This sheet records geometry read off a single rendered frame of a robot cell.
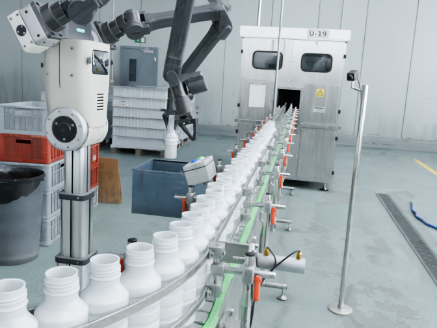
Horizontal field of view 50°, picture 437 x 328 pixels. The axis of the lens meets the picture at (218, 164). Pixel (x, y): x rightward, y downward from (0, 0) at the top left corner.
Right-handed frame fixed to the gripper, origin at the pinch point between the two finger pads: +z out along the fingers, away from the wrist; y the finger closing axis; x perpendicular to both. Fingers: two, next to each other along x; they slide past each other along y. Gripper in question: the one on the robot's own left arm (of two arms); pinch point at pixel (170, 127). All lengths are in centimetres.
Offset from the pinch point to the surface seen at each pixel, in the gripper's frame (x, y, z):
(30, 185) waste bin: -73, 118, 55
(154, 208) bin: 12.4, 2.1, 38.2
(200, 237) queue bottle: 151, -47, 6
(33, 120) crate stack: -108, 137, 13
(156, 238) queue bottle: 163, -43, 3
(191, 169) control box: 74, -28, 7
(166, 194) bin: 12.7, -3.6, 30.4
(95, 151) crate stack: -229, 139, 50
